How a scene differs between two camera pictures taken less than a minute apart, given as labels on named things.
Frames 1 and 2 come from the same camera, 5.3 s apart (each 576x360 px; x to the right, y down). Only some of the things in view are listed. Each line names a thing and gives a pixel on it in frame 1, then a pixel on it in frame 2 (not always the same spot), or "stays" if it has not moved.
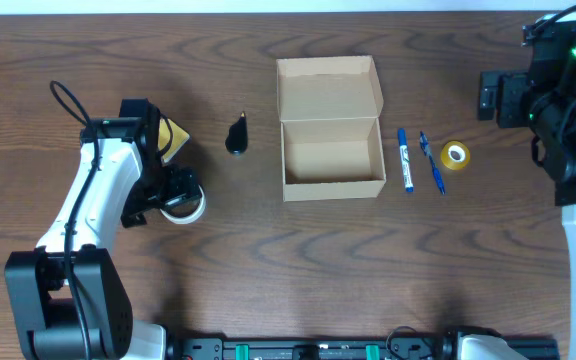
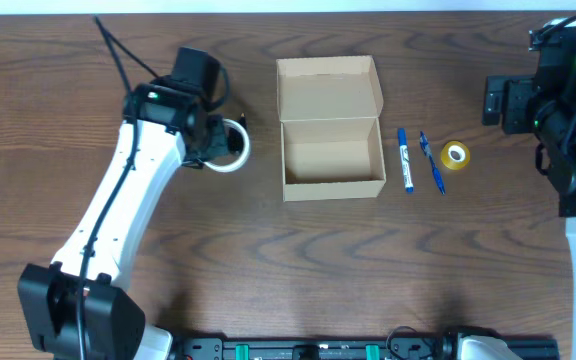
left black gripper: (166, 198) -> (225, 140)
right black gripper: (490, 95) stays
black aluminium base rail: (446, 347) stays
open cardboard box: (331, 138) stays
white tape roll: (188, 219) -> (246, 149)
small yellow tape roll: (455, 155) stays
